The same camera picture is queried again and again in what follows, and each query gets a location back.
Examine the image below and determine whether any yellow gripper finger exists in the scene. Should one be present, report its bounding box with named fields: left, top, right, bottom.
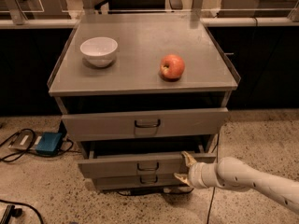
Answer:
left=174, top=173, right=190, bottom=186
left=181, top=151, right=197, bottom=168

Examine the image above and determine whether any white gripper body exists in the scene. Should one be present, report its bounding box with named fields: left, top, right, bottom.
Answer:
left=187, top=162, right=221, bottom=189

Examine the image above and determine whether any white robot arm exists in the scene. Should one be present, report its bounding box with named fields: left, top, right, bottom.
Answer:
left=174, top=151, right=299, bottom=214

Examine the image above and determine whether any grey top drawer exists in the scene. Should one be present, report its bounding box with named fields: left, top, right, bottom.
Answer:
left=62, top=107, right=228, bottom=141

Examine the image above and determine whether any grey metal drawer cabinet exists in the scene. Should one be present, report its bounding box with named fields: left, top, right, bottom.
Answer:
left=48, top=13, right=240, bottom=195

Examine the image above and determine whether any red apple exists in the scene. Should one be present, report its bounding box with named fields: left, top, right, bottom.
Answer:
left=160, top=54, right=185, bottom=79

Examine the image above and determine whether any blue box device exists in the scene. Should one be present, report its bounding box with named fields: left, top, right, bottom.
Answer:
left=35, top=133, right=63, bottom=155

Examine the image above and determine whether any white ceramic bowl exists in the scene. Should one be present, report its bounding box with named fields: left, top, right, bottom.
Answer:
left=80, top=37, right=118, bottom=67

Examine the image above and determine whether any silver flat device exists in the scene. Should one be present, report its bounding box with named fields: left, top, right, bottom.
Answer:
left=8, top=131, right=42, bottom=150

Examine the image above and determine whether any grey background desk right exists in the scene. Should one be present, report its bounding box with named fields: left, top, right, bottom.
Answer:
left=218, top=0, right=298, bottom=18

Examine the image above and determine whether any black power strip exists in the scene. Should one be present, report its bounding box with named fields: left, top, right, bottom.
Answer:
left=0, top=204, right=22, bottom=224

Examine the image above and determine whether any black cable left floor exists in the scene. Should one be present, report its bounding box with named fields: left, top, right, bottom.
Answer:
left=0, top=128, right=76, bottom=163

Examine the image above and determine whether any black cable bottom left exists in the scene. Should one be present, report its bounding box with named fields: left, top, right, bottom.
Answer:
left=0, top=198, right=45, bottom=224

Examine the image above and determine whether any glass partition rail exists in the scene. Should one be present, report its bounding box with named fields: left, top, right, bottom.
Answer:
left=0, top=0, right=299, bottom=28

